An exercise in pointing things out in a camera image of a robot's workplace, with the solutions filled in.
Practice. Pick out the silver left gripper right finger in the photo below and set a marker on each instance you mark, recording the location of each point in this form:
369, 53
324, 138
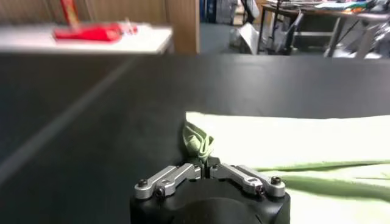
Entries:
243, 178

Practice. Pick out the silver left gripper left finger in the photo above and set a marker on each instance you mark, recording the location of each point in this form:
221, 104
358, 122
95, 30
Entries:
170, 179

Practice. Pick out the light green t-shirt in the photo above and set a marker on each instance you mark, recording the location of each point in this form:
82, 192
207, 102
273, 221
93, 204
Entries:
289, 143

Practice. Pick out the white reflector board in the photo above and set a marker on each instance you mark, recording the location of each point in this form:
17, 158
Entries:
246, 38

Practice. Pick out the white side table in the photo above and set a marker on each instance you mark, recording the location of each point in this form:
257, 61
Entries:
146, 39

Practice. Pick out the red folded shirt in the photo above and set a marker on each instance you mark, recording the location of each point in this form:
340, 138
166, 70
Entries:
88, 33

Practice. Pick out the white standing desk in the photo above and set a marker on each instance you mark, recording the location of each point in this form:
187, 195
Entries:
320, 18

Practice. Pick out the red chips can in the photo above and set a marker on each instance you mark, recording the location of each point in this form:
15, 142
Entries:
70, 13

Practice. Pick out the colourful cloth pile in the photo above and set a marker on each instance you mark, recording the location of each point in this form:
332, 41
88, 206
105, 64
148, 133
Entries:
341, 5

